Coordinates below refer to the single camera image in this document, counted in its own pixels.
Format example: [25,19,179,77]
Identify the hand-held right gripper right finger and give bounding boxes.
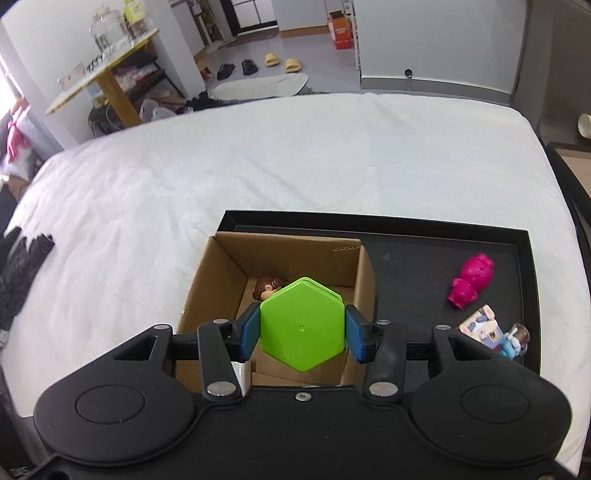
[345,305,504,403]

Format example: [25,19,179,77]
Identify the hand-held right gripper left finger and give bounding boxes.
[113,302,262,401]

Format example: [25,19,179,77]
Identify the brown-haired doll figurine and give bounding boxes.
[253,274,286,301]

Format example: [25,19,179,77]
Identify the green hexagonal box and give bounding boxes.
[259,277,348,372]

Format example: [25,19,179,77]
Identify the black tray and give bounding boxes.
[216,210,542,376]

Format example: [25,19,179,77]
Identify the brown cardboard box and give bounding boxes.
[177,233,377,388]

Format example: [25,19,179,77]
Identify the grey-blue rabbit cube toy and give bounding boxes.
[459,304,506,354]

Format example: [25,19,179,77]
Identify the pink plastic figurine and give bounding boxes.
[446,253,495,309]

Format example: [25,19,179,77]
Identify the small blue-dress figurine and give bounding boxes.
[499,323,532,361]

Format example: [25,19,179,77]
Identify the black gloves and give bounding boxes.
[0,226,55,330]

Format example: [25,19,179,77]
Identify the black shelf rack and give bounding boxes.
[88,44,188,139]

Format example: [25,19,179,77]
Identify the dark nightstand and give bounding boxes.
[545,141,591,222]

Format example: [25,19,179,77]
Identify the round yellow-edged table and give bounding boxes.
[45,28,160,130]

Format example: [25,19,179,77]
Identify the orange cardboard box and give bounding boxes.
[327,11,354,50]

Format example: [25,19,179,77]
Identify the pink plush toy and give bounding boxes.
[6,99,31,162]

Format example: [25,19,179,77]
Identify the clear plastic box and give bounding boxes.
[58,62,86,90]

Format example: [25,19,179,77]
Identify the black-framed glass door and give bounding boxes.
[221,0,279,35]

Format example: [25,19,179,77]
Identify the yellow-label bottle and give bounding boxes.
[122,0,153,38]

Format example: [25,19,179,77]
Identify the glass jar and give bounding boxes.
[89,4,127,49]

